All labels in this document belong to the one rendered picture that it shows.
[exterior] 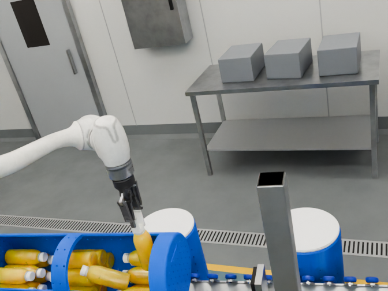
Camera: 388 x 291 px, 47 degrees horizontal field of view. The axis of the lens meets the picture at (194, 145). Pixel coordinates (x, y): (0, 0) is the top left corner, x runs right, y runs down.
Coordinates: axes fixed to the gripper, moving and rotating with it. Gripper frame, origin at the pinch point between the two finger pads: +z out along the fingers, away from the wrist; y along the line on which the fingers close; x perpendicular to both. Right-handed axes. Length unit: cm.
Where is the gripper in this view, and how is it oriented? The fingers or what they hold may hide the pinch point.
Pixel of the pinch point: (137, 222)
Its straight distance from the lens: 163.0
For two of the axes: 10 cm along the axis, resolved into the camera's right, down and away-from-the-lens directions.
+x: -9.5, 0.5, 3.1
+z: 1.9, 8.7, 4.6
